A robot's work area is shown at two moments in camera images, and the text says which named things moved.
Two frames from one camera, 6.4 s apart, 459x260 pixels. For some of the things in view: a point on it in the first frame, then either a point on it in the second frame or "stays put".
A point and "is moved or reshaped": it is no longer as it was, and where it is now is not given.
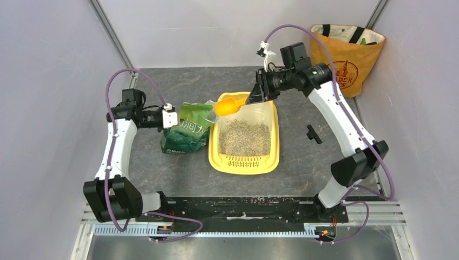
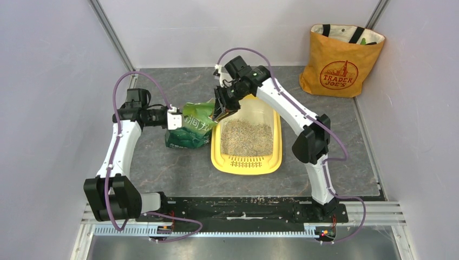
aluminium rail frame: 361,216 stays put
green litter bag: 191,134 is moved or reshaped
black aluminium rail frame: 241,210 stays put
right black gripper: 262,90 to 232,108
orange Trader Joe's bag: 353,50 stays put
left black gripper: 160,111 stays put
